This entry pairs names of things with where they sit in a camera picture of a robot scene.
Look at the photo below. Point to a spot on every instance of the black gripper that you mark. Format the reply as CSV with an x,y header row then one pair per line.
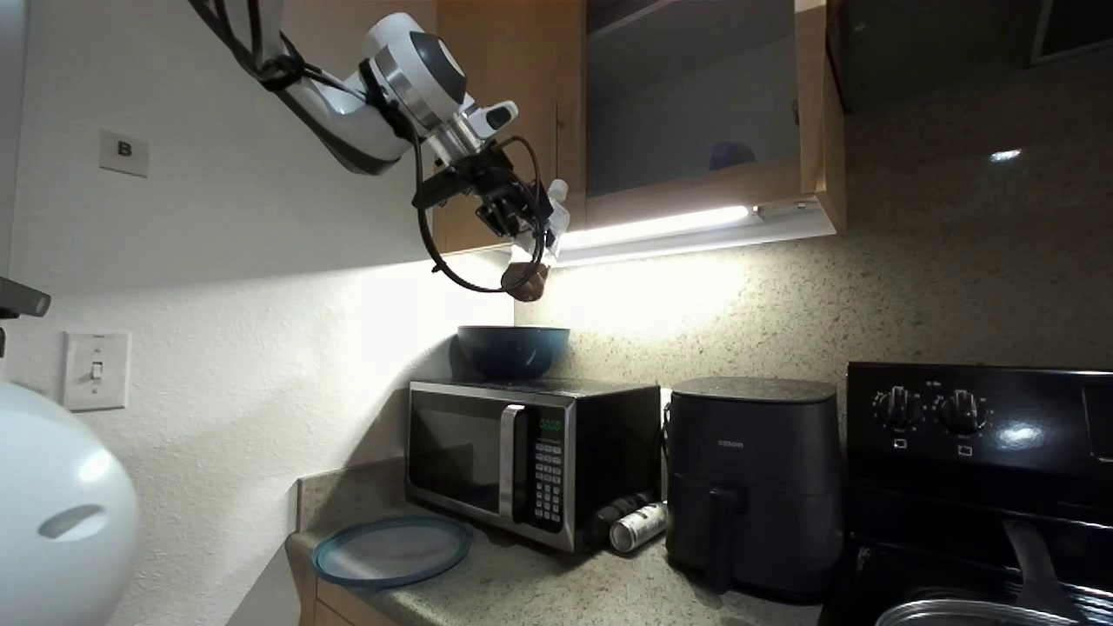
x,y
506,194

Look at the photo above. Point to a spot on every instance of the blue item inside cupboard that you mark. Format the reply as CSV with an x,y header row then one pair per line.
x,y
732,159

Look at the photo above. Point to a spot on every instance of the stainless steel black microwave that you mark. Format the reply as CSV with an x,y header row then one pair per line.
x,y
463,456

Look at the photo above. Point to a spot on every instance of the open cupboard door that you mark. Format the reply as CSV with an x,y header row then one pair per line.
x,y
928,48

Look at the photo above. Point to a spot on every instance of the dark blue bowl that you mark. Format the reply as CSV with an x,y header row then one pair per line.
x,y
512,354

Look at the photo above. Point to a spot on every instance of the under-cabinet light strip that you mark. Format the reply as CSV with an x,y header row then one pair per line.
x,y
662,227

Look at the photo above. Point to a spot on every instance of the silver black cylinder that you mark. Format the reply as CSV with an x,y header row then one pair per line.
x,y
633,523

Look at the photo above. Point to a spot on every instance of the black air fryer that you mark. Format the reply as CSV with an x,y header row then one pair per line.
x,y
753,490

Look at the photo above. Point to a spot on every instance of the blue rimmed round plate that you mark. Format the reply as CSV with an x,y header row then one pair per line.
x,y
389,550

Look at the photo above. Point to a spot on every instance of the black electric stove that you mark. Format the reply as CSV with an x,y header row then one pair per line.
x,y
985,428

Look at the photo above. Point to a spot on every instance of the white rounded housing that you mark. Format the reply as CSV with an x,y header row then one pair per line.
x,y
57,510

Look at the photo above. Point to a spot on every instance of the black frying pan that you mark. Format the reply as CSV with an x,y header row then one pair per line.
x,y
1030,567

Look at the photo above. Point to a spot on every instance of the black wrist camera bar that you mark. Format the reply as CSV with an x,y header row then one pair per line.
x,y
440,188

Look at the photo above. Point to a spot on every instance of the wooden wall cupboard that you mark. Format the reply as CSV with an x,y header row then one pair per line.
x,y
508,71

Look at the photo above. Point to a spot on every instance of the white wall plate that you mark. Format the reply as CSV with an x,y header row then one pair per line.
x,y
124,154

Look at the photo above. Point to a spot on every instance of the white light switch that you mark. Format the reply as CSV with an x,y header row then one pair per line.
x,y
94,369

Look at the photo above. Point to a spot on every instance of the black bracket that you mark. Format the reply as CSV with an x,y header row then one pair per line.
x,y
21,301

